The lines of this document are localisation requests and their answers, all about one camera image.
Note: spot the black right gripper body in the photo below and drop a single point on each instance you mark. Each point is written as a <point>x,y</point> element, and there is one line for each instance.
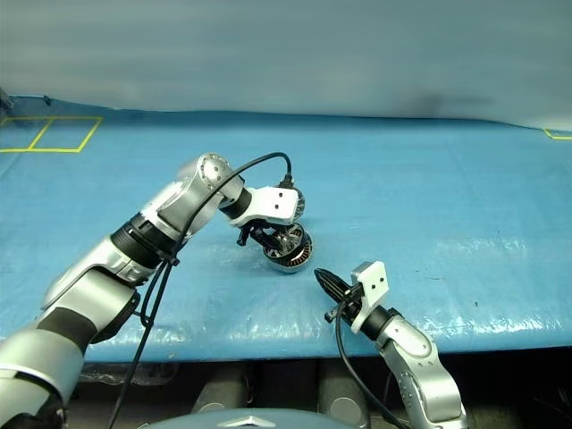
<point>353,304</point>

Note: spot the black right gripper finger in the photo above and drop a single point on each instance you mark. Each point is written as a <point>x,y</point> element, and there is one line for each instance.
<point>327,288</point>
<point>334,282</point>

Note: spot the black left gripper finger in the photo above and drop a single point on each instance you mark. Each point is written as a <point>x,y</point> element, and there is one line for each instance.
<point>270,243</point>
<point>276,230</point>

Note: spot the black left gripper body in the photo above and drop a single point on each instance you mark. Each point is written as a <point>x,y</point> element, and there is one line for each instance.
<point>257,231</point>

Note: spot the silver motor end cover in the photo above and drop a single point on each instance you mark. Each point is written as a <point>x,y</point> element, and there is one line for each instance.
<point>300,205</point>

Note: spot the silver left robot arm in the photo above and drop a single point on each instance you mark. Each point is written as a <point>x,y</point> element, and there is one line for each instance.
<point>89,277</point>

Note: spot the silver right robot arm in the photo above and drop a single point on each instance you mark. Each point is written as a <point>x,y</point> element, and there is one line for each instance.
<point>415,357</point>

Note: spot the grey rounded cylinder shape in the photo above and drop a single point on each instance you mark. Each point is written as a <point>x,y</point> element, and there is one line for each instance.
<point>219,395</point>
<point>343,397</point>

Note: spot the blue plastic table cover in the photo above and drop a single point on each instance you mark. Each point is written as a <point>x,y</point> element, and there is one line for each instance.
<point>402,179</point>

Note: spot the grey dome with silver emblem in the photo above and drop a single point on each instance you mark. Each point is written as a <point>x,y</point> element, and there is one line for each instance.
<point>250,422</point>

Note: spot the yellow tape double square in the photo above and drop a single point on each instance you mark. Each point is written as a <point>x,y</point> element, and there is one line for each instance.
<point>62,150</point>

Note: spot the yellow tape corner mark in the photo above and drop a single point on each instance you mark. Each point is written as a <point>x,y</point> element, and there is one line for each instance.
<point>554,135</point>

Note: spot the dark grey object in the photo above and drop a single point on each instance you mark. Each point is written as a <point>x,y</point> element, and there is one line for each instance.
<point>4,98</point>

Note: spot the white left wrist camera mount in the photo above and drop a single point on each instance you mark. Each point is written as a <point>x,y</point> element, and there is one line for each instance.
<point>272,201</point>

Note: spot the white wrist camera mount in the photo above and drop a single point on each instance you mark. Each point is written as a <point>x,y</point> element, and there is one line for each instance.
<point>272,201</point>
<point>373,281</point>

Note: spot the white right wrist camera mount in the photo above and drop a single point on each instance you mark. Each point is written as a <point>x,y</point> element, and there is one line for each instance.
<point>373,281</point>

